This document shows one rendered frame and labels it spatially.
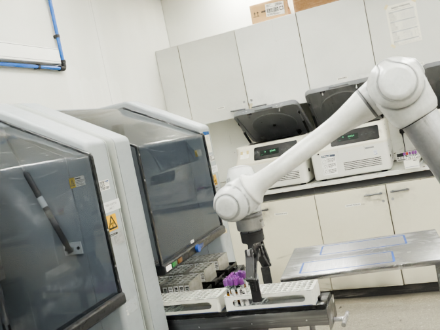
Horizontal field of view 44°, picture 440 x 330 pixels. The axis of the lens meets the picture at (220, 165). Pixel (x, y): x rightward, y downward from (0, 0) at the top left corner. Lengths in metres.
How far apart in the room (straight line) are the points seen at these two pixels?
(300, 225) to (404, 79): 2.81
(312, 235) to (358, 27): 1.59
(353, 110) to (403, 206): 2.41
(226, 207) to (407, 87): 0.57
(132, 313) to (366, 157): 2.62
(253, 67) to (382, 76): 3.04
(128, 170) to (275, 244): 2.58
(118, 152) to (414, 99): 0.88
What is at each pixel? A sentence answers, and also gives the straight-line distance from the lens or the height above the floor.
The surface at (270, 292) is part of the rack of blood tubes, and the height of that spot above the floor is 0.86.
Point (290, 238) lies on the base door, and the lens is 4.15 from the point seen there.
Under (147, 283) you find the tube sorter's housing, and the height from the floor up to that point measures 0.97.
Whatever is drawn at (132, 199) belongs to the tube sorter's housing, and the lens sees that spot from 1.74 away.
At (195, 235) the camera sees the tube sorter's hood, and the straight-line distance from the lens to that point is 2.10.
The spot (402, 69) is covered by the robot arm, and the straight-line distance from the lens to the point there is 1.41.
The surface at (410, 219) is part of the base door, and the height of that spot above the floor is 0.55.
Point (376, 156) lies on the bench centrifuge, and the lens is 3.96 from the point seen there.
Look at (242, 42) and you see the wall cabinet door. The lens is 4.44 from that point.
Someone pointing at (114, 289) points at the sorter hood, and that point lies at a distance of 1.59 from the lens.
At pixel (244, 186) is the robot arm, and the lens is 1.53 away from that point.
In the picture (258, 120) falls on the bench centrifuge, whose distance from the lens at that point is 4.33.
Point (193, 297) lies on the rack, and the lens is 1.87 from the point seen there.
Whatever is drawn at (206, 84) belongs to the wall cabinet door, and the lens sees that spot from 4.52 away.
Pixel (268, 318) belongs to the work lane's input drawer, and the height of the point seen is 0.79.
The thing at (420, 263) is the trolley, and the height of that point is 0.81.
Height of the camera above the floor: 1.38
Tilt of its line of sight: 3 degrees down
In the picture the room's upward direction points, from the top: 11 degrees counter-clockwise
